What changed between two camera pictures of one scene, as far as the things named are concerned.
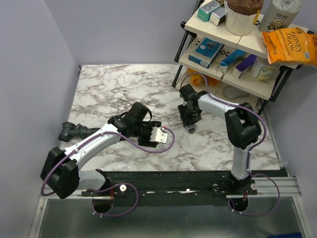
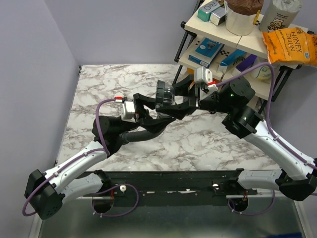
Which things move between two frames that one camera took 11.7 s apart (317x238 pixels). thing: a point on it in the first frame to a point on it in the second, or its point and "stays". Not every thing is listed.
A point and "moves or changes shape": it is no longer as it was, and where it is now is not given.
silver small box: (218, 16) stays
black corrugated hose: (88, 131) moves or changes shape
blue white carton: (227, 63) stays
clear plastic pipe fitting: (192, 129) to (164, 96)
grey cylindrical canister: (276, 14) stays
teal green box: (204, 13) stays
